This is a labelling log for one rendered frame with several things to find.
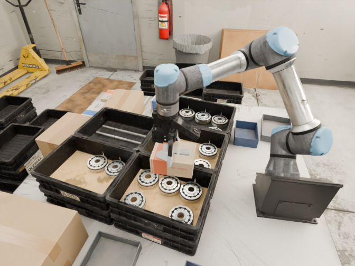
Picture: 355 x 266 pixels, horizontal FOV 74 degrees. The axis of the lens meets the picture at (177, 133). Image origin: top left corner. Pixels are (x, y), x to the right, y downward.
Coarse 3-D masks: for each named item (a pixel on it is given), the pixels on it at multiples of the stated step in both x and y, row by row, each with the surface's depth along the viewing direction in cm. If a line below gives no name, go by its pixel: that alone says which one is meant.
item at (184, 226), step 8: (128, 168) 108; (200, 168) 108; (120, 176) 104; (112, 192) 98; (208, 192) 98; (112, 200) 94; (128, 208) 93; (136, 208) 91; (152, 216) 90; (160, 216) 89; (200, 216) 89; (176, 224) 87; (184, 224) 86; (200, 224) 88; (192, 232) 86
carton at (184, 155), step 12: (156, 144) 92; (180, 144) 92; (192, 144) 92; (156, 156) 87; (180, 156) 87; (192, 156) 87; (156, 168) 88; (168, 168) 87; (180, 168) 86; (192, 168) 85
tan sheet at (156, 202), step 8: (136, 176) 117; (160, 176) 117; (136, 184) 113; (128, 192) 109; (144, 192) 109; (152, 192) 110; (120, 200) 106; (152, 200) 106; (160, 200) 106; (168, 200) 106; (176, 200) 106; (200, 200) 106; (144, 208) 103; (152, 208) 103; (160, 208) 103; (168, 208) 103; (192, 208) 103; (200, 208) 103; (168, 216) 100; (192, 224) 97
